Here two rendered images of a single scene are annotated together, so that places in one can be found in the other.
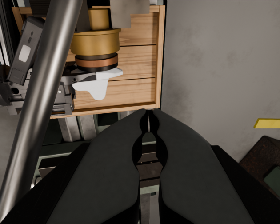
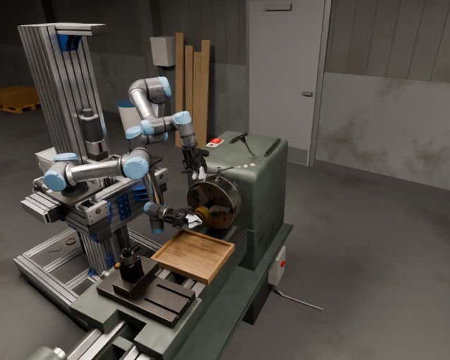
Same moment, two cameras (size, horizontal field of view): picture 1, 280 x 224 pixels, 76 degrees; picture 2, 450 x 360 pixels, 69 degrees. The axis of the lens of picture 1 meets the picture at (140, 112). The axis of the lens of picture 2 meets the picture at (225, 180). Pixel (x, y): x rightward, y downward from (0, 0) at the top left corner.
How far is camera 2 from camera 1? 1.68 m
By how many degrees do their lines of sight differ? 93
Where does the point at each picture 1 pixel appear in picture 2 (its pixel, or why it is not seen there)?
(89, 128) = not seen: hidden behind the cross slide
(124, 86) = (196, 265)
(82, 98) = (172, 261)
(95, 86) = (191, 218)
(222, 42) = not seen: outside the picture
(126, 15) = (212, 211)
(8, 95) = (168, 213)
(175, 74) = not seen: outside the picture
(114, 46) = (204, 213)
